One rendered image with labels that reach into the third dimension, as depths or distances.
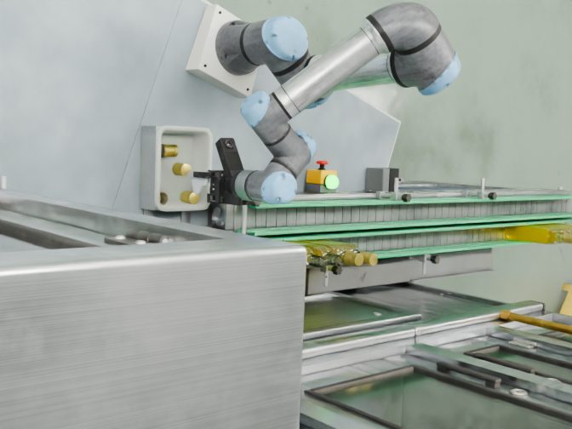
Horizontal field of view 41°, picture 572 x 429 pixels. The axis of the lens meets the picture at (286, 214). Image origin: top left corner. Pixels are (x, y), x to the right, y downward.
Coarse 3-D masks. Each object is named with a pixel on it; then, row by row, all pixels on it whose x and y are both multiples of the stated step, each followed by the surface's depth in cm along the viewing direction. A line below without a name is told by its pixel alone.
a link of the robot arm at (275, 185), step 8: (272, 168) 176; (280, 168) 176; (248, 176) 180; (256, 176) 177; (264, 176) 175; (272, 176) 173; (280, 176) 173; (288, 176) 174; (248, 184) 179; (256, 184) 176; (264, 184) 174; (272, 184) 172; (280, 184) 173; (288, 184) 174; (296, 184) 176; (248, 192) 179; (256, 192) 177; (264, 192) 174; (272, 192) 172; (280, 192) 173; (288, 192) 174; (256, 200) 179; (264, 200) 176; (272, 200) 174; (280, 200) 173; (288, 200) 175
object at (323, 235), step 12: (384, 228) 247; (396, 228) 249; (408, 228) 253; (420, 228) 252; (432, 228) 253; (444, 228) 257; (456, 228) 261; (468, 228) 265; (288, 240) 212; (300, 240) 215
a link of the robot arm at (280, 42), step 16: (288, 16) 198; (256, 32) 198; (272, 32) 194; (288, 32) 196; (304, 32) 199; (256, 48) 199; (272, 48) 195; (288, 48) 196; (304, 48) 199; (256, 64) 206; (272, 64) 200; (288, 64) 200
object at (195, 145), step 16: (160, 128) 197; (176, 128) 199; (192, 128) 202; (160, 144) 196; (176, 144) 208; (192, 144) 211; (208, 144) 207; (160, 160) 197; (176, 160) 208; (192, 160) 212; (208, 160) 207; (160, 176) 205; (176, 176) 209; (176, 192) 209; (208, 192) 208; (160, 208) 198; (176, 208) 201; (192, 208) 205
